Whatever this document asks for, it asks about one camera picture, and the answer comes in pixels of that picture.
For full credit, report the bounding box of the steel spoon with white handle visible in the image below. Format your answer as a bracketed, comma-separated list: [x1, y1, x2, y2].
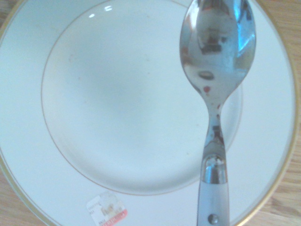
[179, 0, 256, 226]

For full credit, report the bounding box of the white plate with gold rim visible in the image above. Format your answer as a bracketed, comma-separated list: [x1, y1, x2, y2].
[0, 0, 299, 226]

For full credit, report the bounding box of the torn price sticker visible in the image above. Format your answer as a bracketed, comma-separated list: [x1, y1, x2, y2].
[87, 192, 128, 226]

